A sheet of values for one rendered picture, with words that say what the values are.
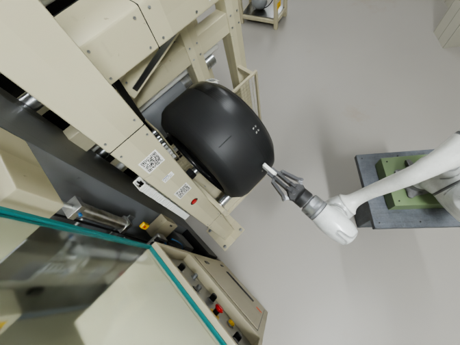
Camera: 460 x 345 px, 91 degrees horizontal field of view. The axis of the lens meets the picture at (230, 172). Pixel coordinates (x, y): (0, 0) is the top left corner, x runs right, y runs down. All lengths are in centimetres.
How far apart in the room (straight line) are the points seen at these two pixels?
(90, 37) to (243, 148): 60
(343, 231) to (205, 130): 63
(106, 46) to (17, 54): 37
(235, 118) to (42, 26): 60
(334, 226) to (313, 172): 148
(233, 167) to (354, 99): 225
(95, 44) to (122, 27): 10
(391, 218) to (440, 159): 80
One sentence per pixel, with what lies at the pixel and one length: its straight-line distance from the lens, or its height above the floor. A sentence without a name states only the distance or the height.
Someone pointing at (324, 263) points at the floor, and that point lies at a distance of 218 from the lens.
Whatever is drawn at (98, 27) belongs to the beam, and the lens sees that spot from 89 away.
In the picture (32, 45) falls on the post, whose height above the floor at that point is 194.
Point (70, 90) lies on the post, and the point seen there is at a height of 185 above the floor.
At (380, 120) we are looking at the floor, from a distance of 286.
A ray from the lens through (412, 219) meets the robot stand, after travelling 173.
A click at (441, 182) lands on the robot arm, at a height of 96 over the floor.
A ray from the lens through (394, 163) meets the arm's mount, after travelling 171.
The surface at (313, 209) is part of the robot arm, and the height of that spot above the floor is 125.
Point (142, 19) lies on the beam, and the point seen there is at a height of 174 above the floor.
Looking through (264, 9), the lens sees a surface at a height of 13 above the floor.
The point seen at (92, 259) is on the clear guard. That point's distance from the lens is 63.
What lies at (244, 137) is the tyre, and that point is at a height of 139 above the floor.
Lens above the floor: 214
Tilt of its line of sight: 63 degrees down
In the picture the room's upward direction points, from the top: 23 degrees counter-clockwise
